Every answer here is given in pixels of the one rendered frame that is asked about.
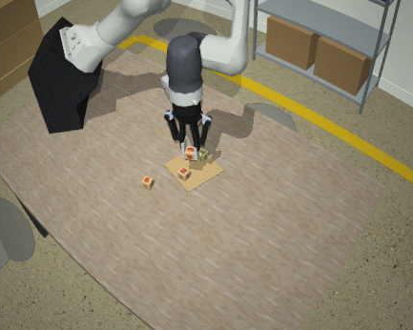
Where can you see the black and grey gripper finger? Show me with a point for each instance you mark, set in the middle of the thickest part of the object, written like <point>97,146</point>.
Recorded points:
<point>206,120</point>
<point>177,135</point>

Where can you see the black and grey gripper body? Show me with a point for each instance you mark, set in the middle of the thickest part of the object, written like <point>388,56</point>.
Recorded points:
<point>194,110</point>

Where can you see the tan flat mat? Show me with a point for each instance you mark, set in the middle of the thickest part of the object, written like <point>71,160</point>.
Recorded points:
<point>201,172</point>

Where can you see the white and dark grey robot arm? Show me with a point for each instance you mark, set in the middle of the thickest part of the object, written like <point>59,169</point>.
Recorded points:
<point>185,59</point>

